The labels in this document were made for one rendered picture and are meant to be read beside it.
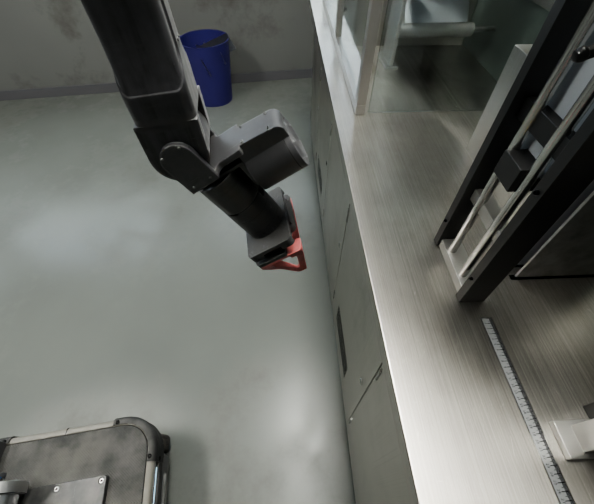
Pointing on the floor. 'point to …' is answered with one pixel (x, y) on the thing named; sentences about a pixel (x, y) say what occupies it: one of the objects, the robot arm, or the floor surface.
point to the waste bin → (210, 64)
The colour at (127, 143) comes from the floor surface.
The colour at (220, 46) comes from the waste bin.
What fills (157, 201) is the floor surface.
